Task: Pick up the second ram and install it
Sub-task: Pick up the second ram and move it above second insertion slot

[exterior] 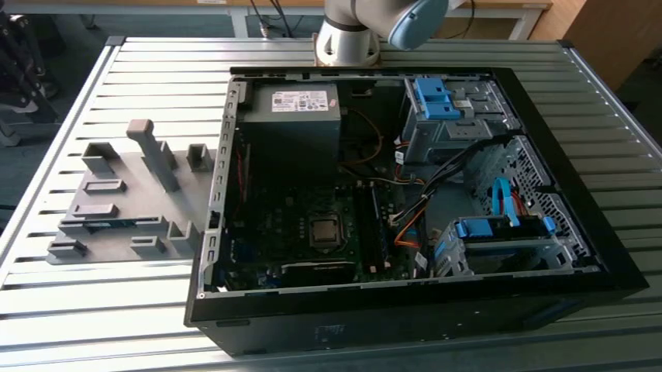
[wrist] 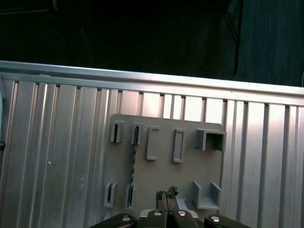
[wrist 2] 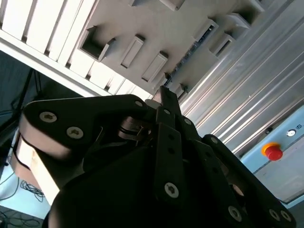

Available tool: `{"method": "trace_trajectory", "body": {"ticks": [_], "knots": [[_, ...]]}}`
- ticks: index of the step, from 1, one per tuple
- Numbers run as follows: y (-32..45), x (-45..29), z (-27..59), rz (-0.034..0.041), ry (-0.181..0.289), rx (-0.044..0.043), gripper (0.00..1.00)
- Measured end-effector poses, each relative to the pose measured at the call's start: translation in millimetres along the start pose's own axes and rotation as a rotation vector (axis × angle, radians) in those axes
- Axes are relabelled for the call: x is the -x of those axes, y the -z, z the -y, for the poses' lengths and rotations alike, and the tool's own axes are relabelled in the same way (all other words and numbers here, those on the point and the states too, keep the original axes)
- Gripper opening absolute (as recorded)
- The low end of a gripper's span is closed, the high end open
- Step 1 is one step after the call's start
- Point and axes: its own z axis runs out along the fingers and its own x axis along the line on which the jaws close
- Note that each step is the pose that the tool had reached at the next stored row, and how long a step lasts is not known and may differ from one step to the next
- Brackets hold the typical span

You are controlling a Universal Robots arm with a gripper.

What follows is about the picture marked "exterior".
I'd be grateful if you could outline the brown wooden cabinet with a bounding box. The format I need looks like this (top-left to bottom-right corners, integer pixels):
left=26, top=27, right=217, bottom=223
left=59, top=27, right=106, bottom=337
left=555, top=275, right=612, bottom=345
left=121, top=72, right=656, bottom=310
left=525, top=0, right=662, bottom=92

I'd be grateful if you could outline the green motherboard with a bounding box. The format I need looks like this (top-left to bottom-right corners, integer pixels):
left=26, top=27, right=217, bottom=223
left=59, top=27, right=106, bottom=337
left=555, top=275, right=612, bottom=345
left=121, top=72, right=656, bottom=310
left=221, top=181, right=414, bottom=290

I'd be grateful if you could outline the black cable bundle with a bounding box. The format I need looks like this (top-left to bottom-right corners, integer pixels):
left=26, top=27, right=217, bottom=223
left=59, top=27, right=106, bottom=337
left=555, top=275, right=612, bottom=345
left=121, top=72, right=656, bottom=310
left=392, top=135, right=517, bottom=226

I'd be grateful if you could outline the grey floor stand foot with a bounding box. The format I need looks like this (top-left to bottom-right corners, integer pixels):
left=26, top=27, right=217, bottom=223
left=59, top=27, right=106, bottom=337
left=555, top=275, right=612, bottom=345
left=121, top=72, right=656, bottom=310
left=0, top=115, right=22, bottom=147

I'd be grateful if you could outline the blue flat wire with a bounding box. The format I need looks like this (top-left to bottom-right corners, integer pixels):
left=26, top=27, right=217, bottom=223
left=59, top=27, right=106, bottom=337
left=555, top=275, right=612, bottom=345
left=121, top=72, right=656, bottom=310
left=489, top=177, right=521, bottom=228

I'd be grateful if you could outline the hard disk in blue carrier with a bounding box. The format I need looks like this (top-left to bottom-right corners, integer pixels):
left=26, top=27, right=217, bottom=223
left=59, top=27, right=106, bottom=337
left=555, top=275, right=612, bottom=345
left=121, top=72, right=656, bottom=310
left=453, top=216, right=559, bottom=244

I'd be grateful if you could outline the orange flat wire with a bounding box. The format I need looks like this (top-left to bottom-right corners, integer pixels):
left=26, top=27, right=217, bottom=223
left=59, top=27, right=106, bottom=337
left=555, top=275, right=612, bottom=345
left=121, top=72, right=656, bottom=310
left=392, top=205, right=429, bottom=249

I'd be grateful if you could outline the thin orange looped wire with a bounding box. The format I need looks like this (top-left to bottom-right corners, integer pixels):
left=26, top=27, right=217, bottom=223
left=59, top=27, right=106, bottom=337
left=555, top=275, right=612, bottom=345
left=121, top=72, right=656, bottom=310
left=337, top=110, right=384, bottom=167

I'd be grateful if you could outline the CPU socket with silver CPU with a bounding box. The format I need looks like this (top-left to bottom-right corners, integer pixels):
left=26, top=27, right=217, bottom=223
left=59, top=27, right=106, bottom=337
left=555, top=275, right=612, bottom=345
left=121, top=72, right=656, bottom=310
left=308, top=215, right=346, bottom=249

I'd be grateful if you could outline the black open PC case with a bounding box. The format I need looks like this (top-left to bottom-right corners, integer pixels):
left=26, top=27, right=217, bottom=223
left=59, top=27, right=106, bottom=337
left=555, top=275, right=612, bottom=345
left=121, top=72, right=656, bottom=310
left=184, top=66, right=649, bottom=357

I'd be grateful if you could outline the grey metal disk bay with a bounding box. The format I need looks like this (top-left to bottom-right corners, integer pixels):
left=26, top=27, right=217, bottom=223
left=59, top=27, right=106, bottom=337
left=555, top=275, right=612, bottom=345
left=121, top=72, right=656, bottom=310
left=429, top=215, right=600, bottom=277

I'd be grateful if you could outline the blue plastic drive bracket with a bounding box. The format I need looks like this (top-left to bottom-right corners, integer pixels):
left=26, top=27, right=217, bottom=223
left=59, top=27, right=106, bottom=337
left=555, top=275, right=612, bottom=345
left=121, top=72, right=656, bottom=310
left=412, top=77, right=461, bottom=121

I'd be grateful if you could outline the grey power supply unit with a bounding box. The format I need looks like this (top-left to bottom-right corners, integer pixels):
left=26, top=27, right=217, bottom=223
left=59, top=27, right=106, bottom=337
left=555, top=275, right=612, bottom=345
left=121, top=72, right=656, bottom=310
left=236, top=83, right=342, bottom=183

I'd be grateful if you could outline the grey metal drive cage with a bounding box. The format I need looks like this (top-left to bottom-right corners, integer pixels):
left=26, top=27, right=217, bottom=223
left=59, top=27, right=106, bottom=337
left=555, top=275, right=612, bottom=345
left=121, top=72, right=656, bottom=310
left=400, top=75, right=521, bottom=166

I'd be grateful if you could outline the blue RAM stick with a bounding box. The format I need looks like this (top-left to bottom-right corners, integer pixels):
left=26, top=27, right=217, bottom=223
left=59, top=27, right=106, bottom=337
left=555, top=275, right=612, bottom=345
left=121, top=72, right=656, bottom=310
left=81, top=219, right=138, bottom=230

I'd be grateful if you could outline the black graphics card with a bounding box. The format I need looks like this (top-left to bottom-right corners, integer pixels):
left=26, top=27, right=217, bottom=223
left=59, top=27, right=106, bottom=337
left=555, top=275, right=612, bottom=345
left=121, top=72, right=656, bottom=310
left=280, top=260, right=357, bottom=288

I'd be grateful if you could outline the grey parts rack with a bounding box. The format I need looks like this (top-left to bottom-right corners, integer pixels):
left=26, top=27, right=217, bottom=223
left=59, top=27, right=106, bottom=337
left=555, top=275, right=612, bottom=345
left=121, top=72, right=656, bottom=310
left=43, top=119, right=218, bottom=267

